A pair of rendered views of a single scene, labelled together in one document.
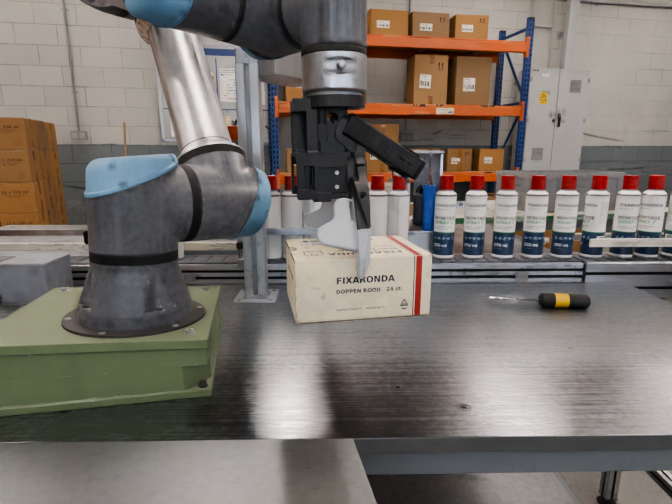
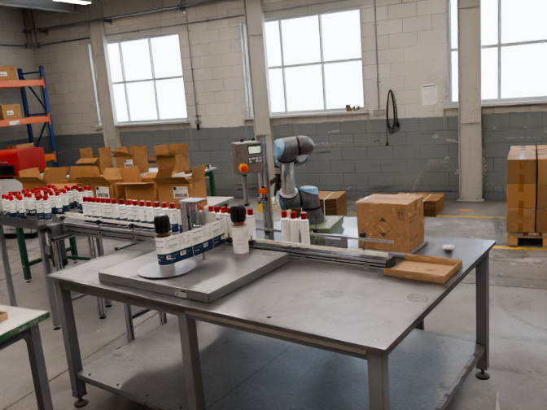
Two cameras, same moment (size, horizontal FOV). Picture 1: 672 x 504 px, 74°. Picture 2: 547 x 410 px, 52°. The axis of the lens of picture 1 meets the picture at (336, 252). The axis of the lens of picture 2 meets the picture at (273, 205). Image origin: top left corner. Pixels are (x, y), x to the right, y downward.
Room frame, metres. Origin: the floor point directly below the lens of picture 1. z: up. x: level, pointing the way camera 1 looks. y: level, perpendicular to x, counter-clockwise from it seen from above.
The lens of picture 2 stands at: (3.61, 2.26, 1.77)
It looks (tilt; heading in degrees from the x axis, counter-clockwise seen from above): 12 degrees down; 217
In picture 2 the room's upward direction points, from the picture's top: 5 degrees counter-clockwise
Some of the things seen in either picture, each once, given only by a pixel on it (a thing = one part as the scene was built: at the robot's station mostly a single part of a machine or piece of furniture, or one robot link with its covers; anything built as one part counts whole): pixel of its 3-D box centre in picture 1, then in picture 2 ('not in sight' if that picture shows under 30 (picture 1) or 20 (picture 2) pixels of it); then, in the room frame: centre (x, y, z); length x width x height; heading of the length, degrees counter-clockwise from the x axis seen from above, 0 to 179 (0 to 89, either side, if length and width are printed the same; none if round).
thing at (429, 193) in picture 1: (428, 214); not in sight; (1.14, -0.24, 0.98); 0.03 x 0.03 x 0.16
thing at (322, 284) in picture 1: (353, 275); (279, 204); (0.55, -0.02, 0.99); 0.16 x 0.12 x 0.07; 101
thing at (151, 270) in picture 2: not in sight; (167, 268); (1.69, 0.06, 0.89); 0.31 x 0.31 x 0.01
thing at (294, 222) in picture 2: not in sight; (294, 229); (1.08, 0.46, 0.98); 0.05 x 0.05 x 0.20
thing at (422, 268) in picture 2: not in sight; (423, 267); (1.07, 1.22, 0.85); 0.30 x 0.26 x 0.04; 91
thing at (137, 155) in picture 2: not in sight; (130, 159); (-1.39, -3.96, 0.97); 0.42 x 0.39 x 0.37; 9
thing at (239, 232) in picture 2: not in sight; (239, 231); (1.37, 0.30, 1.03); 0.09 x 0.09 x 0.30
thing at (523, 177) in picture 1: (556, 189); not in sight; (2.75, -1.34, 0.91); 0.60 x 0.40 x 0.22; 104
